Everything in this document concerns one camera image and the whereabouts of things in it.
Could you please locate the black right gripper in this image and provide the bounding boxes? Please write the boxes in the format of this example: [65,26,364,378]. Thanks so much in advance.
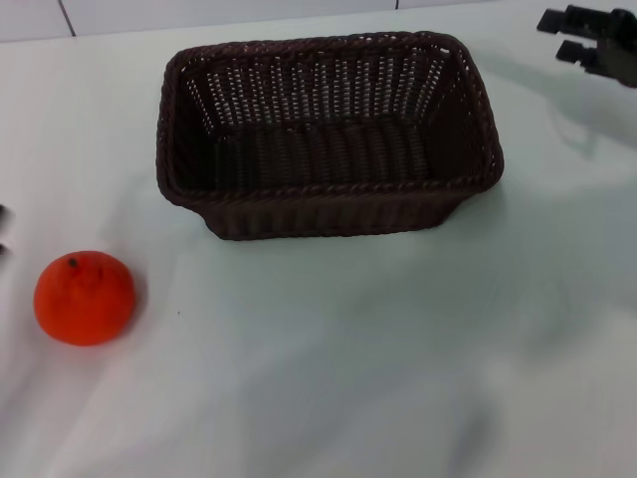
[535,5,637,90]

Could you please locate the dark brown woven basket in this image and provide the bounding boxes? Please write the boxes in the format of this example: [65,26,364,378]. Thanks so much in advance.
[155,30,506,243]

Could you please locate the orange tangerine fruit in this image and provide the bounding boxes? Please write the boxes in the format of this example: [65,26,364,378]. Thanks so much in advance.
[32,250,137,348]

